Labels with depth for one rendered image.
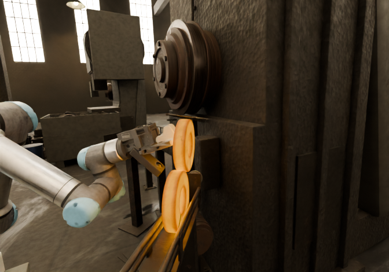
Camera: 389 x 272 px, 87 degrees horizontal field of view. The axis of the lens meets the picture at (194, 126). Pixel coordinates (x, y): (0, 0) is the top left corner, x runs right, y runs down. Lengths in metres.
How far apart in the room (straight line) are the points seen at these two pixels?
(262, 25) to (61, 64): 10.72
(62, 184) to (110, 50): 3.16
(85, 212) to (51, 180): 0.12
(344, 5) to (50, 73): 10.88
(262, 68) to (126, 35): 3.21
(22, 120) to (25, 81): 10.55
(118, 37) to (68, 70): 7.57
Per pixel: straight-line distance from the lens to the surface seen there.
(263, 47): 0.78
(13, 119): 0.84
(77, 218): 0.63
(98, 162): 0.71
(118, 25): 3.81
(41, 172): 0.67
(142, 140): 0.63
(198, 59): 0.91
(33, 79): 11.34
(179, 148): 0.54
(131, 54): 3.76
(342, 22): 1.11
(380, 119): 1.40
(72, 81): 11.11
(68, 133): 3.42
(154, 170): 0.64
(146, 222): 1.81
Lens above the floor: 1.00
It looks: 9 degrees down
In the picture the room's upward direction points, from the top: 2 degrees counter-clockwise
